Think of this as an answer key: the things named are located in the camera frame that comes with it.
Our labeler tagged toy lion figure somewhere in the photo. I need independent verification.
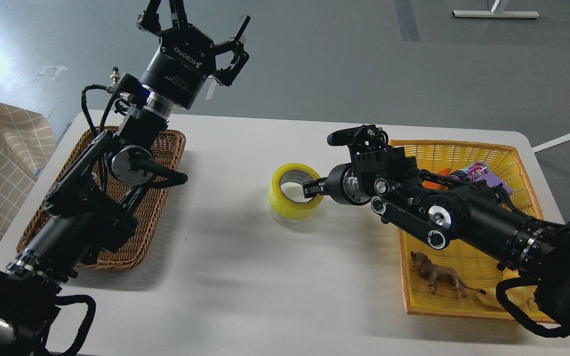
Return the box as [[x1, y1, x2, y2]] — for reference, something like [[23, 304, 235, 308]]
[[410, 252, 471, 298]]

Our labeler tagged white stand base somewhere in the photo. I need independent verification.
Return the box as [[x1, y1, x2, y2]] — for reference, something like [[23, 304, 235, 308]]
[[452, 0, 540, 20]]

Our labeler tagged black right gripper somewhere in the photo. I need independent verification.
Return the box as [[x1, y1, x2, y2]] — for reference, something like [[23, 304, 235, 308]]
[[302, 164, 371, 206]]

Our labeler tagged small drink can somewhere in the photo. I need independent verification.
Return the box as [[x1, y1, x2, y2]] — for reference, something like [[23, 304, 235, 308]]
[[448, 161, 491, 182]]

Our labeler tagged yellow croissant toy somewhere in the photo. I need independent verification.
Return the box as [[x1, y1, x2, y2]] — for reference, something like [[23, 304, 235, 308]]
[[475, 269, 536, 310]]

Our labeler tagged yellow tape roll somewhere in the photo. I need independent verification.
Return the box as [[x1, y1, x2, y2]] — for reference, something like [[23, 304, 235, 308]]
[[268, 164, 323, 221]]

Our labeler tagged yellow plastic basket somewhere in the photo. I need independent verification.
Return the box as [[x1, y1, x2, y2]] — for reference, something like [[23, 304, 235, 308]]
[[389, 139, 543, 321]]

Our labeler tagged purple sponge block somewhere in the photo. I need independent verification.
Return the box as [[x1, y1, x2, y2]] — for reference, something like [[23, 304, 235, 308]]
[[485, 172, 513, 194]]

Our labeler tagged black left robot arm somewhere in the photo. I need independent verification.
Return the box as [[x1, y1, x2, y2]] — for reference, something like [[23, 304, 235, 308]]
[[0, 0, 251, 356]]

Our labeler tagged orange carrot toy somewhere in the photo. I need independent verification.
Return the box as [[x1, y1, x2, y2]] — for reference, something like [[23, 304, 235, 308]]
[[422, 167, 452, 191]]

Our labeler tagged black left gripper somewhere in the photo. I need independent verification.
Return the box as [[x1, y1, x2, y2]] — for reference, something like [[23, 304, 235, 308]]
[[137, 0, 251, 111]]

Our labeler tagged brown wicker basket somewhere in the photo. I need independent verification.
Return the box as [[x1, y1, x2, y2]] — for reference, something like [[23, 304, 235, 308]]
[[16, 129, 186, 271]]

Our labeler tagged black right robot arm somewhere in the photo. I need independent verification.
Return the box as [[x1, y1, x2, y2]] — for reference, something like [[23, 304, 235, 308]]
[[302, 125, 570, 338]]

